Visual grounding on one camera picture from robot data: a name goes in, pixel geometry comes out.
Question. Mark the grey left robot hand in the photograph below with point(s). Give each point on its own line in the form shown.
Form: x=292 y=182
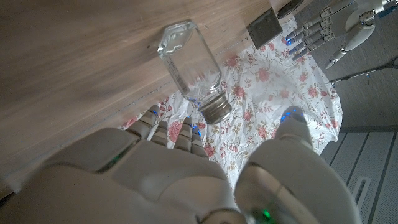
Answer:
x=326 y=31

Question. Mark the dark grey block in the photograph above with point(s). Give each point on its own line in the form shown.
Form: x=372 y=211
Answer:
x=265 y=28

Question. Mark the clear glass salt shaker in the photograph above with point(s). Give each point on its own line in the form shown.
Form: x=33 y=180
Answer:
x=192 y=68

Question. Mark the floral backdrop cloth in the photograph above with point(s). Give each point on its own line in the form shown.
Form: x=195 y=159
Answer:
x=264 y=93

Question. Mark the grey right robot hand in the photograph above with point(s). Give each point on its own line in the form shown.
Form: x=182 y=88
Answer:
x=155 y=186

